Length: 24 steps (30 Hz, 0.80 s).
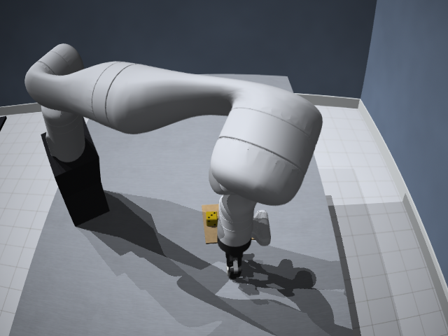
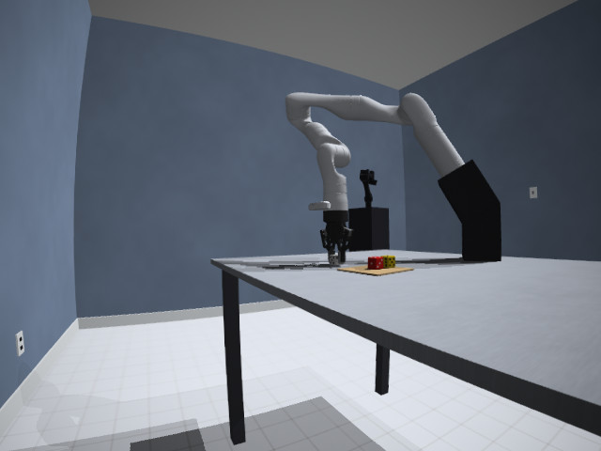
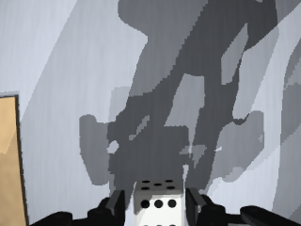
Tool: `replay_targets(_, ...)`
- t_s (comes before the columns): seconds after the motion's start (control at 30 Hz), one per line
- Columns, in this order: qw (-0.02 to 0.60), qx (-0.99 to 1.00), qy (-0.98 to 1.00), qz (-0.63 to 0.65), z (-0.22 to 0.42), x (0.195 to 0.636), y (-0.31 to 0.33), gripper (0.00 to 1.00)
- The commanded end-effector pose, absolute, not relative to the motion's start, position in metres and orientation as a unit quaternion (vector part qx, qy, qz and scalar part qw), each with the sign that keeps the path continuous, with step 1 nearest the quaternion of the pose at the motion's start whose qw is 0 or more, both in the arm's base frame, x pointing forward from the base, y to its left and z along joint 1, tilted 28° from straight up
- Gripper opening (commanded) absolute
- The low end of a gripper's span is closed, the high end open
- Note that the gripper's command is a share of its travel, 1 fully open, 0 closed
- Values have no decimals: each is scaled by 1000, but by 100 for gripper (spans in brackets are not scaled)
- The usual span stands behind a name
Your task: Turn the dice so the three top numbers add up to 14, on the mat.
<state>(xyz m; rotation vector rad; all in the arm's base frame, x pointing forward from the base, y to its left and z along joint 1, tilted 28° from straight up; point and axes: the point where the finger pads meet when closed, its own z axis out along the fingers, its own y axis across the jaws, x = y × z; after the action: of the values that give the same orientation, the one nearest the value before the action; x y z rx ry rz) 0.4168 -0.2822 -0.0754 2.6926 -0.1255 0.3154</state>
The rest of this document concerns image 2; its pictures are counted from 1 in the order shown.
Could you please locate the tan flat mat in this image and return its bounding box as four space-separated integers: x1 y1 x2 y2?
337 265 414 276

